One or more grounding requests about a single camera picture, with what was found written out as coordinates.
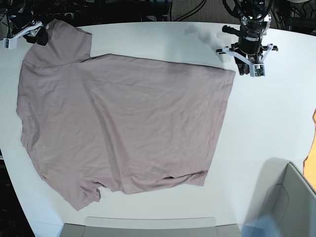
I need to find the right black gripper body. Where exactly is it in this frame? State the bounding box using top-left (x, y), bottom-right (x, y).
top-left (11, 13), bottom-right (37, 37)

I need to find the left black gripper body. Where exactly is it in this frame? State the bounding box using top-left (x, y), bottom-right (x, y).
top-left (222, 25), bottom-right (262, 55)

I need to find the mauve pink T-shirt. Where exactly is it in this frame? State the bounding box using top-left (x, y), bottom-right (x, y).
top-left (17, 20), bottom-right (235, 210)

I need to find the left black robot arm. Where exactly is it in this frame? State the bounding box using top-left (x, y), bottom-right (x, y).
top-left (216, 0), bottom-right (278, 77)

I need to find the orange object at edge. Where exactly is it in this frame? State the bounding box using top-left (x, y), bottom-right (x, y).
top-left (303, 108), bottom-right (316, 193)

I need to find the grey bin right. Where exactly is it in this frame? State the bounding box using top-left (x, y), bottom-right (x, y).
top-left (258, 162), bottom-right (316, 237)

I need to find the blue translucent object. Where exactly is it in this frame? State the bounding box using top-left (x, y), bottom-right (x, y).
top-left (240, 215), bottom-right (281, 237)

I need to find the grey tray bottom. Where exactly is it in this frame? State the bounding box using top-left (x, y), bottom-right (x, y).
top-left (60, 217), bottom-right (241, 237)

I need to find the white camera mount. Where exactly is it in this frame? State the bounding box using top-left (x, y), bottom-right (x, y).
top-left (216, 44), bottom-right (278, 77)
top-left (3, 21), bottom-right (46, 49)

